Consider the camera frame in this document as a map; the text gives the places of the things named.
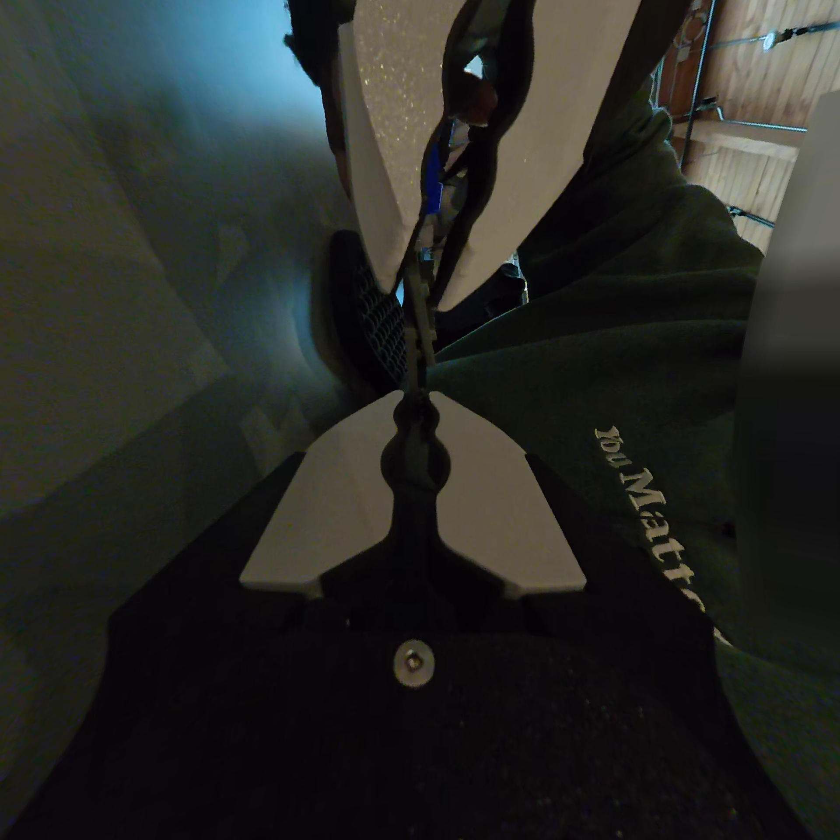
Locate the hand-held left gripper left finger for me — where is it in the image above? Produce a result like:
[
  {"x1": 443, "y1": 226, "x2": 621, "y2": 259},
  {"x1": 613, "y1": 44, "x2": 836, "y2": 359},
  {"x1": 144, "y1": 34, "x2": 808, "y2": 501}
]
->
[{"x1": 239, "y1": 390, "x2": 404, "y2": 599}]

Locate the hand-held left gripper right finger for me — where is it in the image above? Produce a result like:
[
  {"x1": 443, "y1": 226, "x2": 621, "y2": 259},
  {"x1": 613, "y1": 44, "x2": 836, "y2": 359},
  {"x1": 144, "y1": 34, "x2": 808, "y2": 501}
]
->
[{"x1": 427, "y1": 392, "x2": 588, "y2": 600}]

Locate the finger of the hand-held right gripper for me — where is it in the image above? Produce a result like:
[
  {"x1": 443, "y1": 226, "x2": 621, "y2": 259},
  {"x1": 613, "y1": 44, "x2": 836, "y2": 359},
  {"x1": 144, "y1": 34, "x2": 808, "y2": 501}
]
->
[
  {"x1": 336, "y1": 0, "x2": 471, "y2": 294},
  {"x1": 436, "y1": 0, "x2": 645, "y2": 312}
]

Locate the grey studded building baseplate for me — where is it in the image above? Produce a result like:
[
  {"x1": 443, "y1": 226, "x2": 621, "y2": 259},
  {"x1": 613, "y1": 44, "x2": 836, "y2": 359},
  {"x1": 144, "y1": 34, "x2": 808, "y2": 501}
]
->
[{"x1": 399, "y1": 258, "x2": 439, "y2": 500}]

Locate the person's right forearm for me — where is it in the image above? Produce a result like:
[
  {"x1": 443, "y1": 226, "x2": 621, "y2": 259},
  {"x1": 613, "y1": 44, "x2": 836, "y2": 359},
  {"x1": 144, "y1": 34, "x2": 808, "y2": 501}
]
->
[{"x1": 518, "y1": 0, "x2": 698, "y2": 277}]

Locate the person's right hand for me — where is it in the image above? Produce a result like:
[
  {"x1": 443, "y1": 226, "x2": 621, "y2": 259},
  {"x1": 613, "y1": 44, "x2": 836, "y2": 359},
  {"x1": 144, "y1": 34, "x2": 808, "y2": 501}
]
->
[{"x1": 458, "y1": 66, "x2": 501, "y2": 127}]

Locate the black honeycomb cushion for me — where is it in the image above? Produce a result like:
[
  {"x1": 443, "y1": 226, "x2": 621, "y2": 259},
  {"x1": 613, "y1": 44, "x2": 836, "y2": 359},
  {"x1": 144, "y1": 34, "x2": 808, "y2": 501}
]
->
[{"x1": 328, "y1": 230, "x2": 409, "y2": 396}]

